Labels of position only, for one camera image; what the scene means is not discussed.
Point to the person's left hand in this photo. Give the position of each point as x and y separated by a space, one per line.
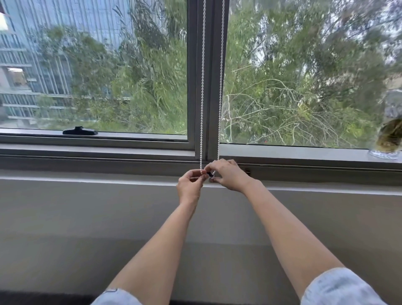
188 188

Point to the person's right hand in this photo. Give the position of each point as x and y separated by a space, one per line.
231 176

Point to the person's left thumb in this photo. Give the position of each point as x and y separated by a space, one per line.
195 173

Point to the person's right fingers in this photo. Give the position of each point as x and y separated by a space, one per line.
221 165

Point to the person's left forearm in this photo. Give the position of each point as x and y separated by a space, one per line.
157 251

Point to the person's right forearm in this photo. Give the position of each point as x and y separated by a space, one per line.
289 238

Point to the green trees outside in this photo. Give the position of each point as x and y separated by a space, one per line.
298 78

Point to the light denim left sleeve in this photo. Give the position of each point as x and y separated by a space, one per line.
117 298

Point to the light denim sleeve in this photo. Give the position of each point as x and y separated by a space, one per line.
117 298
340 289

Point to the glass vase with plant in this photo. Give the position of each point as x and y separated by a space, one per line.
389 138

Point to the light denim right sleeve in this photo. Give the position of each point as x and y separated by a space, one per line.
340 289

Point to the glass office building outside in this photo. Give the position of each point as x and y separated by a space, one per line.
22 78

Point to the grey metal window frame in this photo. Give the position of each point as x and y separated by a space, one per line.
94 151

